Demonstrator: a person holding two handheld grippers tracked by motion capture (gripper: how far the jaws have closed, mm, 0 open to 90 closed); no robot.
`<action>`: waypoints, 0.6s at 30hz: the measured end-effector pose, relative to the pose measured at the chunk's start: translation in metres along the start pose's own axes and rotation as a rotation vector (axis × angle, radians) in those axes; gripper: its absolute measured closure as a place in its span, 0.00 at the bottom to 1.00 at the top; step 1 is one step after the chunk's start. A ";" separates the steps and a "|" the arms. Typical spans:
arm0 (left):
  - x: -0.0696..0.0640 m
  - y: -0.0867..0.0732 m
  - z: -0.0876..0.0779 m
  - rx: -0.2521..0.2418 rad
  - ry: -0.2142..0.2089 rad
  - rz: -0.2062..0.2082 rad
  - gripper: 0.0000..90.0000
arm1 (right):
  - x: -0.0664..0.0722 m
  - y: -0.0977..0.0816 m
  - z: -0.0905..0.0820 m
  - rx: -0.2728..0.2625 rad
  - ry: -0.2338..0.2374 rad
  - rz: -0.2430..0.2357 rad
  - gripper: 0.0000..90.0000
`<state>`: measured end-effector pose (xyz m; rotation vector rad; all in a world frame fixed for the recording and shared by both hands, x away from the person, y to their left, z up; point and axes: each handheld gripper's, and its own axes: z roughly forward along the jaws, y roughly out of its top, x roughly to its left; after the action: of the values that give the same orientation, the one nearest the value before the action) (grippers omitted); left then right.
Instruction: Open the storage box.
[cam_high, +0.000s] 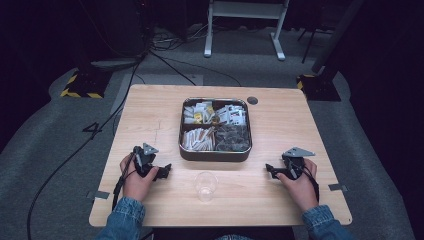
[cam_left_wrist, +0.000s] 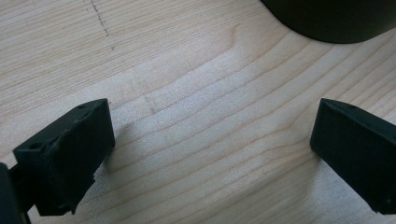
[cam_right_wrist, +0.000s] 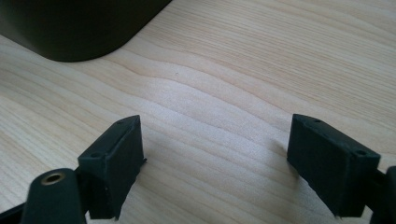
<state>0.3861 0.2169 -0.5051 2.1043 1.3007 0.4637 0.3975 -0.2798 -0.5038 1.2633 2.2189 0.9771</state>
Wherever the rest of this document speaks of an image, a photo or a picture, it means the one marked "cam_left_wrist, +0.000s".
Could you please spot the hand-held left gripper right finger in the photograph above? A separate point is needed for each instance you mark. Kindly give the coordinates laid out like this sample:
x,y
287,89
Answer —
x,y
358,149

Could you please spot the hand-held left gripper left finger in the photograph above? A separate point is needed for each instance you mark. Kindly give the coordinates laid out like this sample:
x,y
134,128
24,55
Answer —
x,y
68,155

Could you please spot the dark brown divided tray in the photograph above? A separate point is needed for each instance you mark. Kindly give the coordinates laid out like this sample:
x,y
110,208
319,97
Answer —
x,y
330,18

